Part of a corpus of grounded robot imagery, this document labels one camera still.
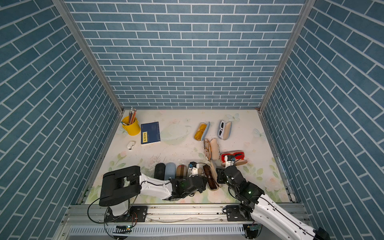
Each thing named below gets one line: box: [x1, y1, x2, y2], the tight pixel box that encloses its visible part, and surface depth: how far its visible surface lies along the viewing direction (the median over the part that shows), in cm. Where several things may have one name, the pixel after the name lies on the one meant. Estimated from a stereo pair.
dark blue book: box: [140, 121, 161, 145], surface depth 107 cm
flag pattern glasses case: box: [203, 137, 220, 161], surface depth 99 cm
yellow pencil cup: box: [122, 116, 141, 136], surface depth 102 cm
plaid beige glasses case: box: [176, 164, 187, 179], surface depth 87 cm
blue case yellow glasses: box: [193, 121, 210, 142], surface depth 107 cm
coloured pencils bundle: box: [128, 107, 137, 125], surface depth 101 cm
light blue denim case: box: [164, 162, 177, 181], surface depth 88 cm
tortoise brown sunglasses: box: [203, 164, 220, 190], surface depth 86 cm
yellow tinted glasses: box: [194, 123, 207, 141], surface depth 107 cm
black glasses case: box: [154, 163, 166, 181], surface depth 88 cm
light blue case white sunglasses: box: [217, 120, 233, 141], surface depth 107 cm
